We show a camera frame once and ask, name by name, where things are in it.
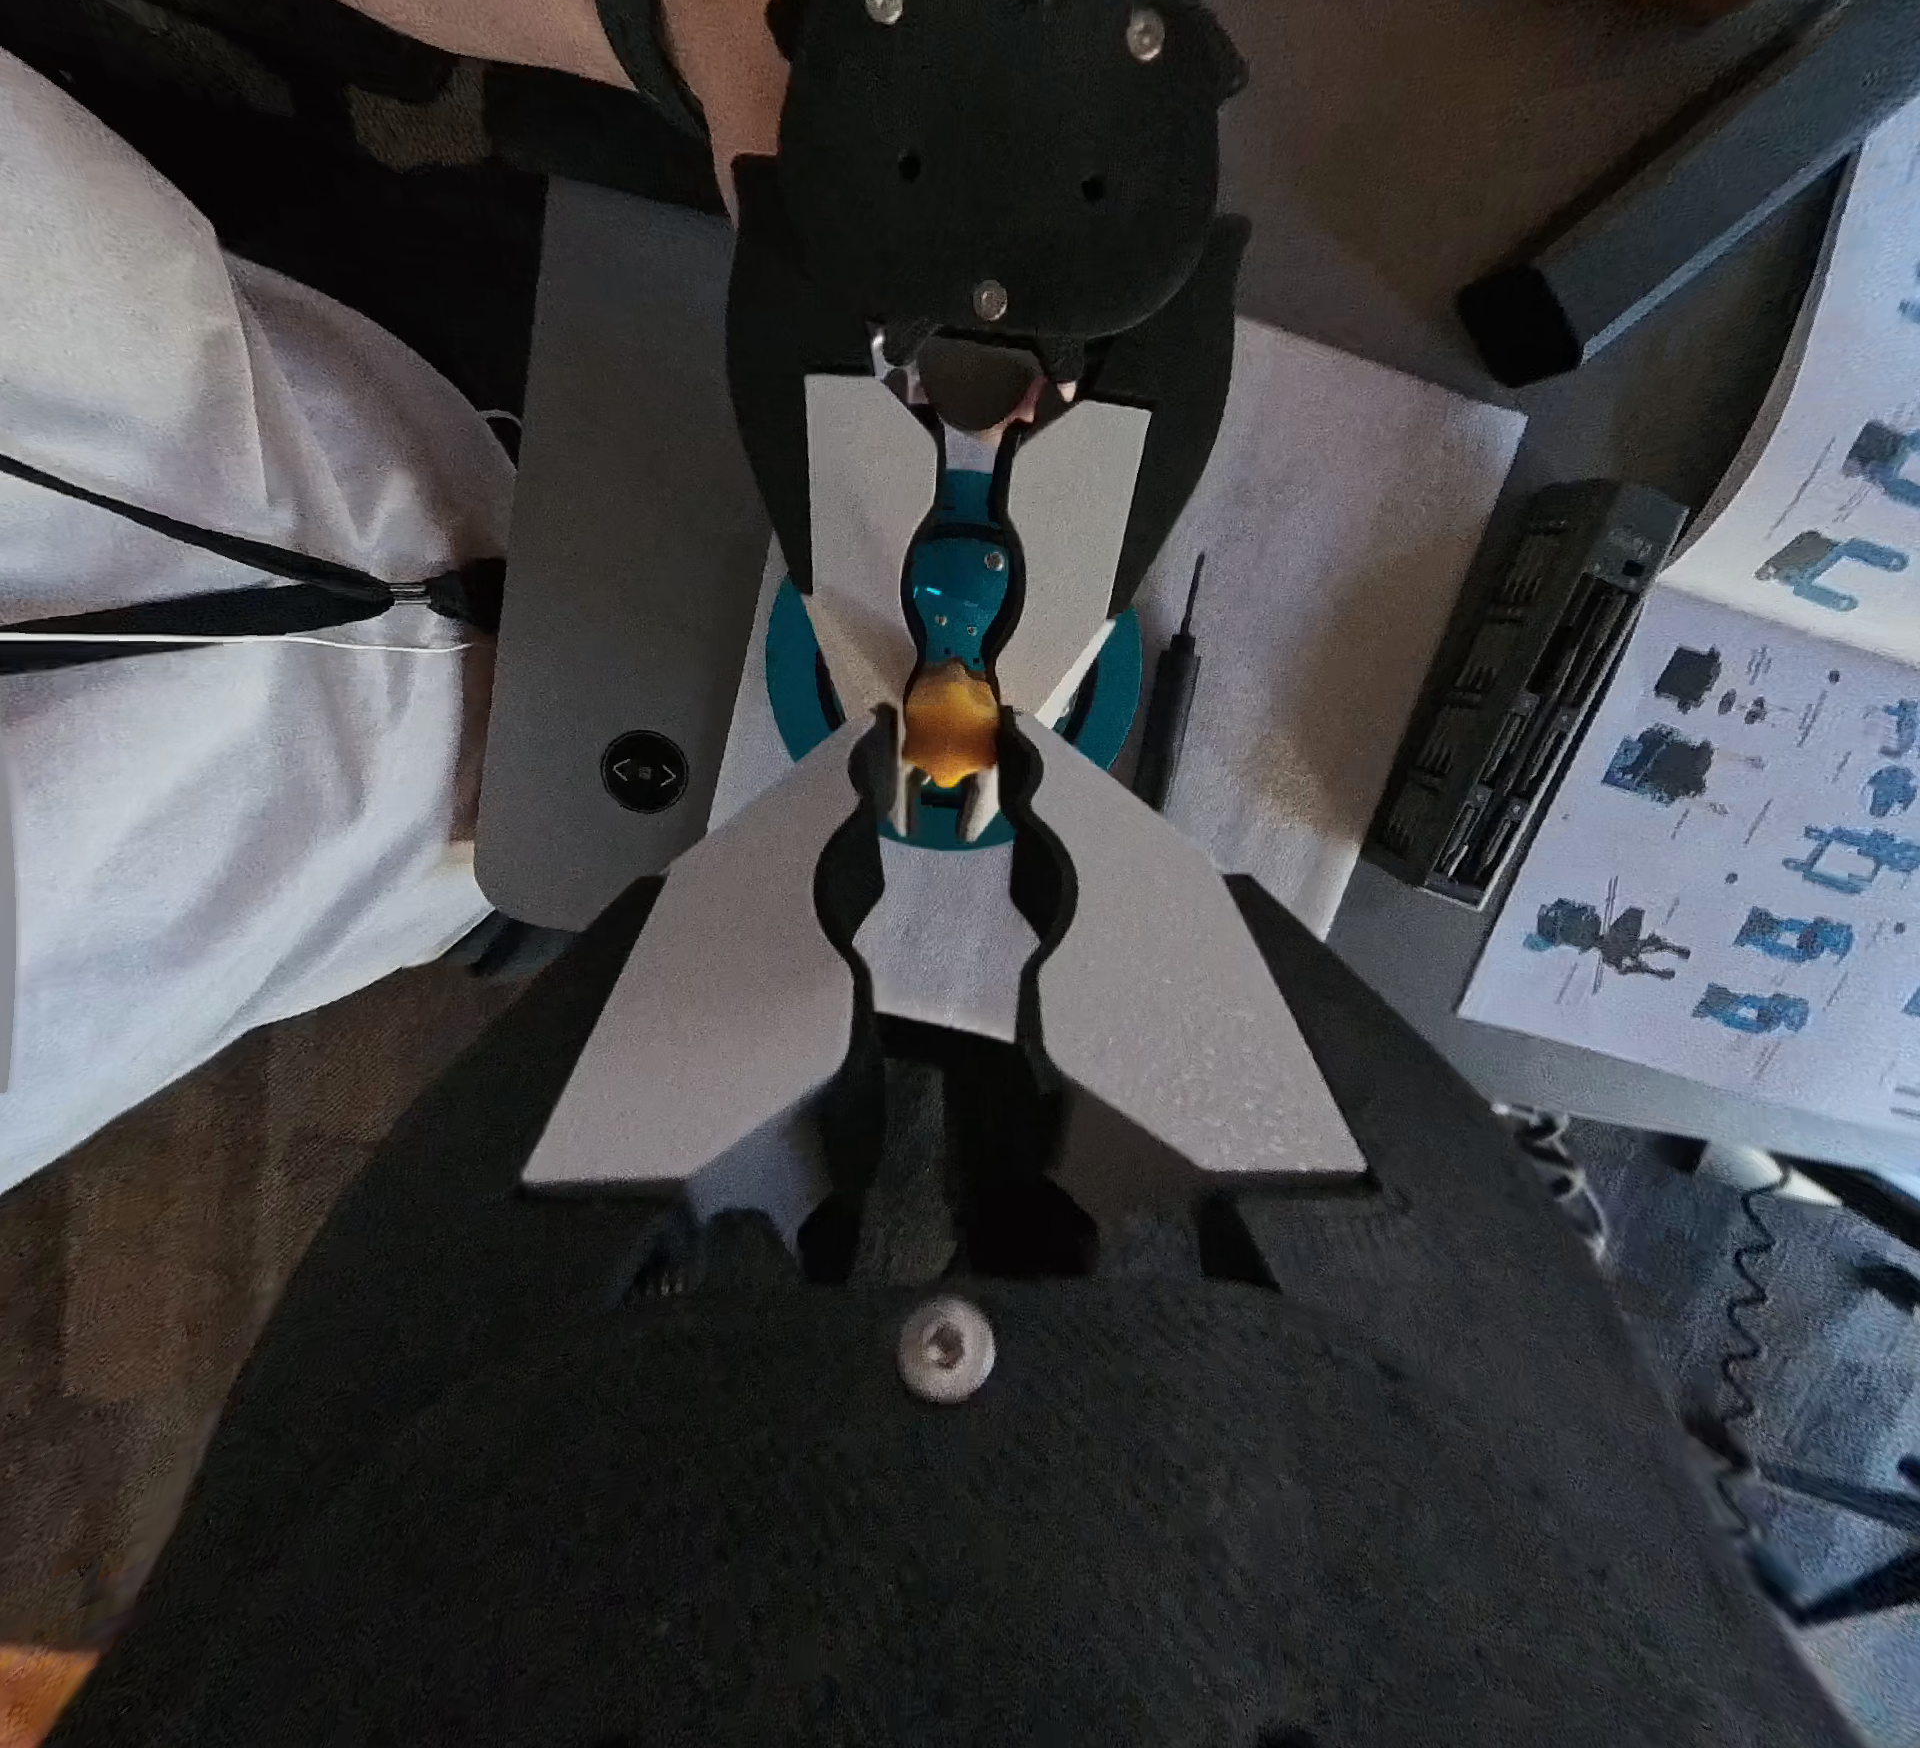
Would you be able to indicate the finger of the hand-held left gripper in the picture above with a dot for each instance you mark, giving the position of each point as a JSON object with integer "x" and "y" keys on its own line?
{"x": 856, "y": 488}
{"x": 1080, "y": 502}

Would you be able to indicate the blue toy robot arm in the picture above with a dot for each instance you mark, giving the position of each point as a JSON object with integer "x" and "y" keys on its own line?
{"x": 962, "y": 594}

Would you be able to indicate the black precision screwdriver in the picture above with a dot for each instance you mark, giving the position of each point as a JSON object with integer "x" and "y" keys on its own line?
{"x": 1172, "y": 699}

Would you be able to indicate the grey bar with black cap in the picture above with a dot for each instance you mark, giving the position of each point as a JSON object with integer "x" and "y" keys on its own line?
{"x": 1724, "y": 171}

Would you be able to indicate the round black desk button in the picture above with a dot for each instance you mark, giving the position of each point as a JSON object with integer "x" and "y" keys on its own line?
{"x": 645, "y": 770}

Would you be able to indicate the white shirt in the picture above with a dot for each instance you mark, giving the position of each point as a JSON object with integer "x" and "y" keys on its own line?
{"x": 178, "y": 804}

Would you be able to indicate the printed instruction sheet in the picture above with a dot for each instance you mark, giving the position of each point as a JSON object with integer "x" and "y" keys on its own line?
{"x": 1724, "y": 804}

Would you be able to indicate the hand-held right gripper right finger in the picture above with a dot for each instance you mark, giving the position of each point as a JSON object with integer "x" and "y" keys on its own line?
{"x": 1199, "y": 1028}

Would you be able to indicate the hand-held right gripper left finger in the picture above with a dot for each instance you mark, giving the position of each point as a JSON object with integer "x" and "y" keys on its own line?
{"x": 706, "y": 1028}

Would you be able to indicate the grey desk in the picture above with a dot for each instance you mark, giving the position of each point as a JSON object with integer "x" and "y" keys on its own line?
{"x": 630, "y": 428}

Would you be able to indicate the person's left hand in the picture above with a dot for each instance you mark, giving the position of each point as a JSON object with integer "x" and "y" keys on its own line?
{"x": 735, "y": 8}

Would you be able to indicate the black screwdriver bit case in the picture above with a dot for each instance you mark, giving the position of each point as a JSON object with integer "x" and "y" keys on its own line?
{"x": 1531, "y": 699}

